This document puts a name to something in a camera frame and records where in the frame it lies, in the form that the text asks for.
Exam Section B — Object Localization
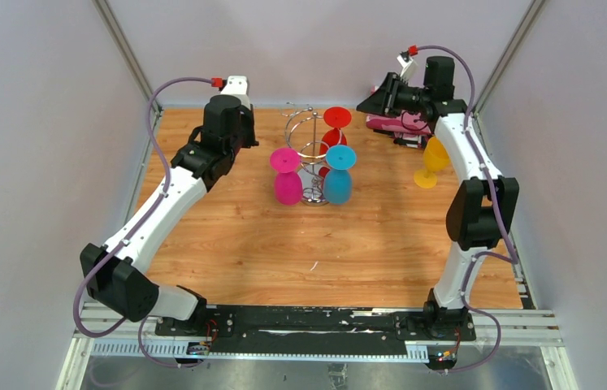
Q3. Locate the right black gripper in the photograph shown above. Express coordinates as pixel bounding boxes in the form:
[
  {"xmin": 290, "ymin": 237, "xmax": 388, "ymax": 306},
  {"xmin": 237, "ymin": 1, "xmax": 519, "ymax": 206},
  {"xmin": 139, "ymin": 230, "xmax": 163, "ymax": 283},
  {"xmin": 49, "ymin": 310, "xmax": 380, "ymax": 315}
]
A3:
[{"xmin": 356, "ymin": 72, "xmax": 431, "ymax": 119}]

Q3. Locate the red plastic wine glass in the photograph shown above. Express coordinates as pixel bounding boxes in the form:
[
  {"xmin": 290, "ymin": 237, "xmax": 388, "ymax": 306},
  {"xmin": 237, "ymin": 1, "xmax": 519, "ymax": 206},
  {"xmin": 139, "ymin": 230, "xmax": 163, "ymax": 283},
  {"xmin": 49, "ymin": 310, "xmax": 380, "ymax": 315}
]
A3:
[{"xmin": 319, "ymin": 106, "xmax": 352, "ymax": 158}]

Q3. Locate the chrome wire glass rack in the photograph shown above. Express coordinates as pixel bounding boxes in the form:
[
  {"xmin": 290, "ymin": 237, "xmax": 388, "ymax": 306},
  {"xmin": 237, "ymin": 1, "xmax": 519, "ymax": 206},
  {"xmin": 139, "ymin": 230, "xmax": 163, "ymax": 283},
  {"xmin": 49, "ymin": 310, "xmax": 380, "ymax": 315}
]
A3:
[{"xmin": 280, "ymin": 102, "xmax": 330, "ymax": 206}]

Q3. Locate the yellow plastic wine glass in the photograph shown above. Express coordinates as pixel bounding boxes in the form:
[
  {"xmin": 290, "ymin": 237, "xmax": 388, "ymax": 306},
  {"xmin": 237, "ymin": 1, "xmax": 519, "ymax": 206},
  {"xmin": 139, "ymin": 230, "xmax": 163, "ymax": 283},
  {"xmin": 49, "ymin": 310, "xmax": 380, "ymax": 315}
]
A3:
[{"xmin": 414, "ymin": 136, "xmax": 450, "ymax": 189}]

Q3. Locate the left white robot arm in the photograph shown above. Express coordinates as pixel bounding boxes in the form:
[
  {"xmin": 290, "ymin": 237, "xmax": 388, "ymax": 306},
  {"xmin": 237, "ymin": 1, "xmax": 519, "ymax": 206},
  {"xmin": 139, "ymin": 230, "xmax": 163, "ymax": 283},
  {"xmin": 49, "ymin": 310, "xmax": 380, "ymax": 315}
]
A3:
[{"xmin": 80, "ymin": 93, "xmax": 258, "ymax": 336}]

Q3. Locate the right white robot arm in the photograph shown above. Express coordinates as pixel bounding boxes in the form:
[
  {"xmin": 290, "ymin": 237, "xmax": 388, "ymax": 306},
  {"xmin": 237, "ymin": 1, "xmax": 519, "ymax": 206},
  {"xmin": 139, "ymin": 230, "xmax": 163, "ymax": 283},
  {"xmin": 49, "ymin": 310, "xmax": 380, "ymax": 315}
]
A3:
[{"xmin": 356, "ymin": 48, "xmax": 520, "ymax": 340}]

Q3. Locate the pink plastic wine glass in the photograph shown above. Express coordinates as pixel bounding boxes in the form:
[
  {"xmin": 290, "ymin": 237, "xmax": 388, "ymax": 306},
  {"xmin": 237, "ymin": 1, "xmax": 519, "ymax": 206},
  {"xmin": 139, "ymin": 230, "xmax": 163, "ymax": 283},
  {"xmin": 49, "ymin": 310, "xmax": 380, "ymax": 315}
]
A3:
[{"xmin": 270, "ymin": 148, "xmax": 303, "ymax": 206}]

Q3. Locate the blue plastic wine glass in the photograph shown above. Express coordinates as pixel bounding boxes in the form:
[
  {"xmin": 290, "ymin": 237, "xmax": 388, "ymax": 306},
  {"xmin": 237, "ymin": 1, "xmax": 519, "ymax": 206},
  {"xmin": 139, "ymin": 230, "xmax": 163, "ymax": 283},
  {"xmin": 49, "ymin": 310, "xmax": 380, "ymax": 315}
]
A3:
[{"xmin": 323, "ymin": 145, "xmax": 357, "ymax": 205}]

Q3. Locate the pink camouflage folded cloth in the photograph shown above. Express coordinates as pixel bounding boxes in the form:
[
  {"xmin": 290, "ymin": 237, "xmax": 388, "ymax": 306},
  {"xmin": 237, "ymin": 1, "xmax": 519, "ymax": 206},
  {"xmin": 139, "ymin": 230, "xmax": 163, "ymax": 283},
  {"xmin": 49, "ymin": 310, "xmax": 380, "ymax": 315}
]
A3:
[{"xmin": 366, "ymin": 110, "xmax": 432, "ymax": 149}]

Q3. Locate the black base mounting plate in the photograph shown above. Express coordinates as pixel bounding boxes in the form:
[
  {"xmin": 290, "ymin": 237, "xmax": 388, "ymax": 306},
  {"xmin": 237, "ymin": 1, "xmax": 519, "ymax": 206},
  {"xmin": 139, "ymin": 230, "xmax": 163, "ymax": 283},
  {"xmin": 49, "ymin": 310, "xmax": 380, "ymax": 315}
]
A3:
[{"xmin": 154, "ymin": 305, "xmax": 475, "ymax": 356}]

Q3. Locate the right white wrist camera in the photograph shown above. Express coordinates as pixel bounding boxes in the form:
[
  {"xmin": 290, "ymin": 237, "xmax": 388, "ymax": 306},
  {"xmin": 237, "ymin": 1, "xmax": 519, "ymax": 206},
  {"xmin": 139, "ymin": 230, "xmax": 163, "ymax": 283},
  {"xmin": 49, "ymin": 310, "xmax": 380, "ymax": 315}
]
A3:
[{"xmin": 397, "ymin": 46, "xmax": 418, "ymax": 83}]

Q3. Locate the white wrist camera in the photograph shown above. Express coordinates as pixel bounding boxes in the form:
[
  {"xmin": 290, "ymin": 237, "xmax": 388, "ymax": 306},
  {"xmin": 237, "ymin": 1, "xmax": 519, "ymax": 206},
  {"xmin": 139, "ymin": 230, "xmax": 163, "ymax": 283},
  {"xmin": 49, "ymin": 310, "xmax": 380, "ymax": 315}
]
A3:
[
  {"xmin": 397, "ymin": 46, "xmax": 418, "ymax": 83},
  {"xmin": 220, "ymin": 76, "xmax": 252, "ymax": 110}
]

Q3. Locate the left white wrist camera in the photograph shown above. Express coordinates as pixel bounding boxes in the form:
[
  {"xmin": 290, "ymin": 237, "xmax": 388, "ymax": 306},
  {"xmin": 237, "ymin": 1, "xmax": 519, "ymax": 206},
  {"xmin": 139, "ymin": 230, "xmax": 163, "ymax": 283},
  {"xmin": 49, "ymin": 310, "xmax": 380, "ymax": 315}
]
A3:
[{"xmin": 220, "ymin": 76, "xmax": 252, "ymax": 110}]

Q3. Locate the aluminium frame rail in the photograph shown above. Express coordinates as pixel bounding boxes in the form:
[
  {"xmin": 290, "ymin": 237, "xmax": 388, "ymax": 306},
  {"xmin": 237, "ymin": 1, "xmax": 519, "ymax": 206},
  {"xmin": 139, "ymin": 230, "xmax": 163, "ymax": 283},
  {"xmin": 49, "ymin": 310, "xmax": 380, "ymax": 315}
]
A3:
[{"xmin": 58, "ymin": 303, "xmax": 578, "ymax": 389}]

